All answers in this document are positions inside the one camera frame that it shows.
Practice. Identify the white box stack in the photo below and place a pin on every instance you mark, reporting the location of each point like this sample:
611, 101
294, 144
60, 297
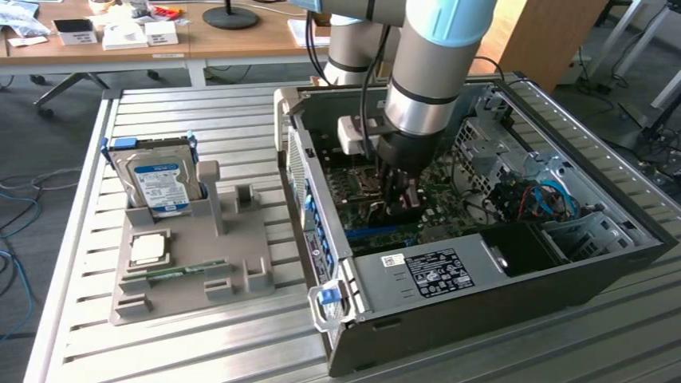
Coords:
124, 42

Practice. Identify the blue case release latch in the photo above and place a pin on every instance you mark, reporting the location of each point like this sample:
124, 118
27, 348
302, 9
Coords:
327, 297

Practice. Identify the beige bowl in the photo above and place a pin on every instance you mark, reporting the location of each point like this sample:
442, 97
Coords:
102, 5

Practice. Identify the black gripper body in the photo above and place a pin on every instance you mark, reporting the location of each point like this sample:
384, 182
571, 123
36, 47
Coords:
410, 153

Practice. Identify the graphics card with metal bracket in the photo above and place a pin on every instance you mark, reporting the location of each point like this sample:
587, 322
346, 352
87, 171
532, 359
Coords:
394, 220

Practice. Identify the small white box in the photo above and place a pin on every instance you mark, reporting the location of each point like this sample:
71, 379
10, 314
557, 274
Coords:
160, 36

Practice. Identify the green motherboard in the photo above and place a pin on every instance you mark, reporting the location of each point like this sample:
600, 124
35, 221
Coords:
442, 215

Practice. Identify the grey power supply unit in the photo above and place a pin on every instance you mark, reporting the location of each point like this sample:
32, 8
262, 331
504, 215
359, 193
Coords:
388, 287

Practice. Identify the orange small item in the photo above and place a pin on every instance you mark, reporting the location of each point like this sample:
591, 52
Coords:
167, 13

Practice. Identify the black open PC case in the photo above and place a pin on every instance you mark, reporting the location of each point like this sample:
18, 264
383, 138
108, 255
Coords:
479, 319

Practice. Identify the wooden cabinet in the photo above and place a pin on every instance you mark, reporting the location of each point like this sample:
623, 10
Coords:
532, 36

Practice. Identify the blue expansion slot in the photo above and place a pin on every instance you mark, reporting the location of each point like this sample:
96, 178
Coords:
372, 231

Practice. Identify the clear plastic bag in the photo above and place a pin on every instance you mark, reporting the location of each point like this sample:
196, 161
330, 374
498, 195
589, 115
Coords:
22, 24

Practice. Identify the metal CPU socket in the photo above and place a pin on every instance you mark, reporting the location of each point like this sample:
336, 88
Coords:
367, 183

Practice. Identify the white paper card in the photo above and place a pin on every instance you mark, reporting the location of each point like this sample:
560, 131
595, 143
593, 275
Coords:
27, 41

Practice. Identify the grey wheeled desk leg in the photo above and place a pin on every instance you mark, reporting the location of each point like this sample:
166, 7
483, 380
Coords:
64, 85

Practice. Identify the white table frame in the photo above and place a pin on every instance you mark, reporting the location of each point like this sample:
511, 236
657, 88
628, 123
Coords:
612, 40

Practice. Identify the silver CPU chip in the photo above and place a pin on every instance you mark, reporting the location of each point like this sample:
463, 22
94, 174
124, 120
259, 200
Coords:
148, 249

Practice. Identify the black round lamp base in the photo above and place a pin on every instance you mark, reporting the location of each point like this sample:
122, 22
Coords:
228, 19

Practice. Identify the silver chipset heatsink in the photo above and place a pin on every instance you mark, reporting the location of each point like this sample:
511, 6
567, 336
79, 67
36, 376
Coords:
436, 236

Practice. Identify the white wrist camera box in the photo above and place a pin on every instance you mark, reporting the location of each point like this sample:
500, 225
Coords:
354, 135

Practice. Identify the hard disk in blue caddy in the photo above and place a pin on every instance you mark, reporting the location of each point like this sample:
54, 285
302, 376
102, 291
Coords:
160, 187

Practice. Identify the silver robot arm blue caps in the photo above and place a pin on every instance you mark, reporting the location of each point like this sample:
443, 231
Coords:
436, 60

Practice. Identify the grey parts rack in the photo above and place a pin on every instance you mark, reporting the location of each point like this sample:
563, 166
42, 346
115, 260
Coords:
180, 295

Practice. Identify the white paper booklet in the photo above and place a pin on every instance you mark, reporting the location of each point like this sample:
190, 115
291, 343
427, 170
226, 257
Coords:
298, 34

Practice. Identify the perforated silver drive cage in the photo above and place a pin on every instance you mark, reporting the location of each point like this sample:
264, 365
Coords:
479, 159

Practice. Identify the silver disk bay bracket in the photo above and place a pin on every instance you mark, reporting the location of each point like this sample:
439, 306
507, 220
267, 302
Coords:
591, 239

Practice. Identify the white box black top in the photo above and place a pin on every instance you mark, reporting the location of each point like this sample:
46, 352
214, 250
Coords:
75, 38

